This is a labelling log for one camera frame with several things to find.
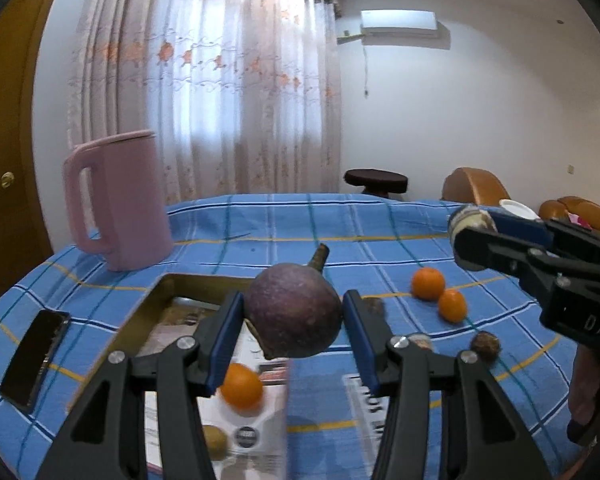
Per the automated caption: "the purple mangosteen with stem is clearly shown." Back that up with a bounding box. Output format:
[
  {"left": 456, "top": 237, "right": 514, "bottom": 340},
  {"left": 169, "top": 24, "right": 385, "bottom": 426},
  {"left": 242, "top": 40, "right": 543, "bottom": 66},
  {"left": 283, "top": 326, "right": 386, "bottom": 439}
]
[{"left": 245, "top": 244, "right": 342, "bottom": 360}]

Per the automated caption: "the black smartphone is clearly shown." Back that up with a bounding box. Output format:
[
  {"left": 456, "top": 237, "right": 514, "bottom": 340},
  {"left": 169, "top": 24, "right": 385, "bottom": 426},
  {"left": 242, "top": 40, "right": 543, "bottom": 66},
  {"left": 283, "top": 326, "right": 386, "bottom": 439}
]
[{"left": 0, "top": 310, "right": 71, "bottom": 414}]

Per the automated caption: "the blue plaid tablecloth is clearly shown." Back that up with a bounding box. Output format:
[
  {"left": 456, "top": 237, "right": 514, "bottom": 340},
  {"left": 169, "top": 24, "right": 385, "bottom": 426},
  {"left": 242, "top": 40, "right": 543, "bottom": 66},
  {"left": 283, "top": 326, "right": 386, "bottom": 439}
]
[{"left": 0, "top": 194, "right": 580, "bottom": 479}]

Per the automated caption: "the brown leather sofa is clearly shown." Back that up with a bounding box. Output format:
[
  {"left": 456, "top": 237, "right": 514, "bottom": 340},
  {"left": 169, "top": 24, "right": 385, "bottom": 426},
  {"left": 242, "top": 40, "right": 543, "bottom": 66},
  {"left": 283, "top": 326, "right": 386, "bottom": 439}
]
[{"left": 539, "top": 196, "right": 600, "bottom": 231}]

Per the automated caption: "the green-brown kiwi fruit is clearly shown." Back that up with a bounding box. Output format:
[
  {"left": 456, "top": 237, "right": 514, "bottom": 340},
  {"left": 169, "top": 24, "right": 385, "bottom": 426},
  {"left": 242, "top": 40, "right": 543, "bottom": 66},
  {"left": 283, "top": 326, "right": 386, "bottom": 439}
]
[{"left": 202, "top": 425, "right": 228, "bottom": 460}]

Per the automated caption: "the pink plastic pitcher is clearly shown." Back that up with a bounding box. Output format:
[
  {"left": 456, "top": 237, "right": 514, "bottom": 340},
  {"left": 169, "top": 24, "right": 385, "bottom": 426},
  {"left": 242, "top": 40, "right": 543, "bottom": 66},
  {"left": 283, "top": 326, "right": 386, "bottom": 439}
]
[{"left": 64, "top": 130, "right": 173, "bottom": 271}]

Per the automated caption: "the brown wooden door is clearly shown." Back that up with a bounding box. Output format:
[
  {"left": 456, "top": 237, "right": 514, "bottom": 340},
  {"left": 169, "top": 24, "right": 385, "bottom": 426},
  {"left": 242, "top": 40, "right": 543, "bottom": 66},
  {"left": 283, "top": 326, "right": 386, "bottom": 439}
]
[{"left": 0, "top": 0, "right": 54, "bottom": 297}]

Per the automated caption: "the white mug blue print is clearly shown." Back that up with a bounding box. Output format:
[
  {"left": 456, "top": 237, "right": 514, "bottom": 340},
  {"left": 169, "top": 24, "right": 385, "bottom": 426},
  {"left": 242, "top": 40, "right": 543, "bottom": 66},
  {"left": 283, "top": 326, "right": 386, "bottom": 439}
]
[{"left": 498, "top": 198, "right": 540, "bottom": 221}]

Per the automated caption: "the white floral curtain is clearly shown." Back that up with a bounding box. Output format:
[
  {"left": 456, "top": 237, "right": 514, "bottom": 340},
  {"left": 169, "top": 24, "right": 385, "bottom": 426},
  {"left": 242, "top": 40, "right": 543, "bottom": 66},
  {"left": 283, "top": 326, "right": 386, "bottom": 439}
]
[{"left": 68, "top": 0, "right": 341, "bottom": 204}]

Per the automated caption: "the dark round stool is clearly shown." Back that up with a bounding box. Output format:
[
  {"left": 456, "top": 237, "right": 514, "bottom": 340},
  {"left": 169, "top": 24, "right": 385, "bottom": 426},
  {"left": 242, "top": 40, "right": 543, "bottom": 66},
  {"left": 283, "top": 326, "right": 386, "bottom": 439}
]
[{"left": 343, "top": 168, "right": 408, "bottom": 198}]

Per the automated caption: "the white wall air conditioner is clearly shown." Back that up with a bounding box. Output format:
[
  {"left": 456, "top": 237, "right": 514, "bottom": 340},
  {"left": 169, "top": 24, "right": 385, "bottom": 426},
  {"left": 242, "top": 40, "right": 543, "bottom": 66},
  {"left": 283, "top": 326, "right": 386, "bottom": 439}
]
[{"left": 337, "top": 9, "right": 440, "bottom": 44}]

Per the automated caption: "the pale round fruit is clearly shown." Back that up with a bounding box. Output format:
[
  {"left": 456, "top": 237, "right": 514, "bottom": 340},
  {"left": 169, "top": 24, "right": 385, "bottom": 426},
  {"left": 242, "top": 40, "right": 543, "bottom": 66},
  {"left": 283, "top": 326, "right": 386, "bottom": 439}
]
[{"left": 448, "top": 204, "right": 498, "bottom": 246}]

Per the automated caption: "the orange tangerine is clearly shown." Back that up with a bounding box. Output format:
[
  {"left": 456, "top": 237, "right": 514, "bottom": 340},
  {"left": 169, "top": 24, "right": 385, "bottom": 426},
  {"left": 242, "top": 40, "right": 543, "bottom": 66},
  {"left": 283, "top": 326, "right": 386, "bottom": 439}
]
[
  {"left": 220, "top": 363, "right": 263, "bottom": 412},
  {"left": 411, "top": 266, "right": 445, "bottom": 301},
  {"left": 438, "top": 288, "right": 468, "bottom": 324}
]

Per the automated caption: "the gold metal tin box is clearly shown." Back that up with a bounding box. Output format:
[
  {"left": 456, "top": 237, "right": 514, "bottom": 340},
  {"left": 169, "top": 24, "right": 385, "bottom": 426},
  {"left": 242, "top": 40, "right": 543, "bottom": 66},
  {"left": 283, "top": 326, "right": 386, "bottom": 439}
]
[{"left": 38, "top": 274, "right": 289, "bottom": 479}]

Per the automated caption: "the right hand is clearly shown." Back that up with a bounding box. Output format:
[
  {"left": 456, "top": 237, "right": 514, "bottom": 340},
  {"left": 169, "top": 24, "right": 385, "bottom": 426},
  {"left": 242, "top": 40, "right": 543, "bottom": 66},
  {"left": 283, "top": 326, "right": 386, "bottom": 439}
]
[{"left": 568, "top": 346, "right": 600, "bottom": 426}]

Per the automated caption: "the dark brown passion fruit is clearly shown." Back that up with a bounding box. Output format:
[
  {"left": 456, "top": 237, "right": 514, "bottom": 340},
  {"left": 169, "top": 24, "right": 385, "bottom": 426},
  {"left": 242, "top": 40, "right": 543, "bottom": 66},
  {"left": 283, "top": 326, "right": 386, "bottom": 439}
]
[{"left": 363, "top": 297, "right": 386, "bottom": 318}]

